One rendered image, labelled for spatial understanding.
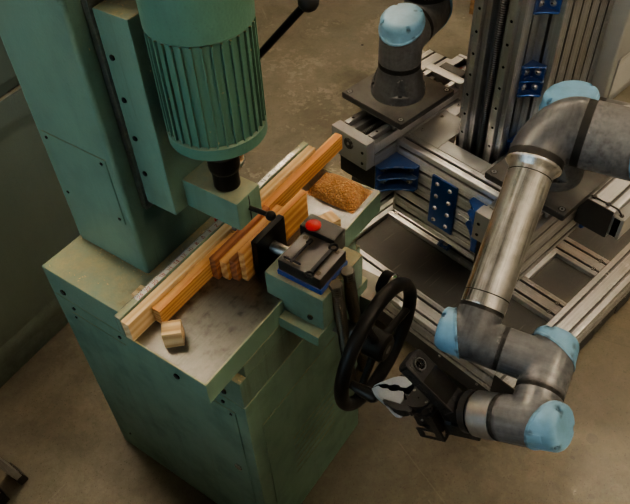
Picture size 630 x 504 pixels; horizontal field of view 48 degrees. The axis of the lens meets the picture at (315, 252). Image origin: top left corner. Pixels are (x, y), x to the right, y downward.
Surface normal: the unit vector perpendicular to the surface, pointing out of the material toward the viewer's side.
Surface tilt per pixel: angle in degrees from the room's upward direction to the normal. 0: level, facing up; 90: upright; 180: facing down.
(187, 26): 90
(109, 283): 0
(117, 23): 90
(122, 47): 90
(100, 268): 0
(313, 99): 0
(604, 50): 90
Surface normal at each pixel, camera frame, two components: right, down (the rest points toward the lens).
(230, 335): -0.04, -0.68
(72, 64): -0.57, 0.62
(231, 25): 0.70, 0.51
